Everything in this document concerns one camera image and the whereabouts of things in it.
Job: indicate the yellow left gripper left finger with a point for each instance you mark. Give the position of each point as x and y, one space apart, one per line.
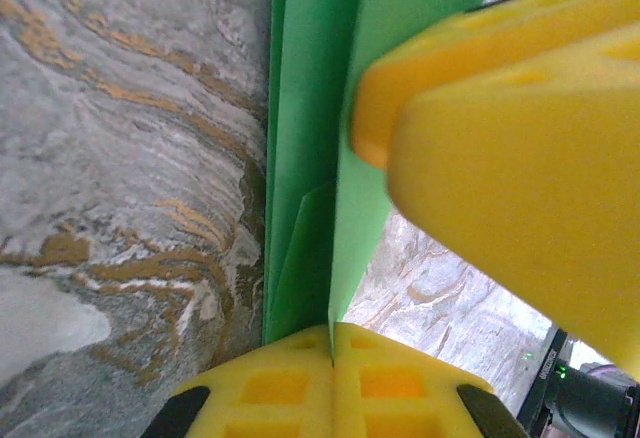
270 393

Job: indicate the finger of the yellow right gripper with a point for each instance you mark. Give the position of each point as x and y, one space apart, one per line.
450 43
525 183

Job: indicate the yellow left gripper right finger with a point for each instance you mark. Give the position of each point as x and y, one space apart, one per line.
400 393

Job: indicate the green square paper sheet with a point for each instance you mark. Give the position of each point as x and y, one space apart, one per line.
310 108

